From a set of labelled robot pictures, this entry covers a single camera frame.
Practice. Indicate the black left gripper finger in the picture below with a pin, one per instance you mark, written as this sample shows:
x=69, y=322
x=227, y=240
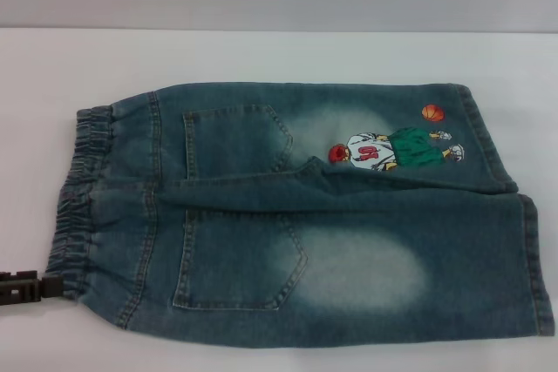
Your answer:
x=51, y=287

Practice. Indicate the blue denim shorts basketball print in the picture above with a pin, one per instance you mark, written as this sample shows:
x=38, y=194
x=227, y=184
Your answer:
x=349, y=237

